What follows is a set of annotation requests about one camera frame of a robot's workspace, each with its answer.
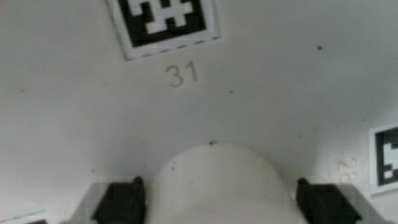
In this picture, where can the white round table top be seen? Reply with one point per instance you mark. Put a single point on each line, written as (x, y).
(286, 88)

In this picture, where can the white cylindrical table leg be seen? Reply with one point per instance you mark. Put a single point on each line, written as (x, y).
(219, 188)

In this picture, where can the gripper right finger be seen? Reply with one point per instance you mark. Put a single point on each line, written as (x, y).
(324, 204)

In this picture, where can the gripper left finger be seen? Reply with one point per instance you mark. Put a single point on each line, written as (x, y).
(121, 207)

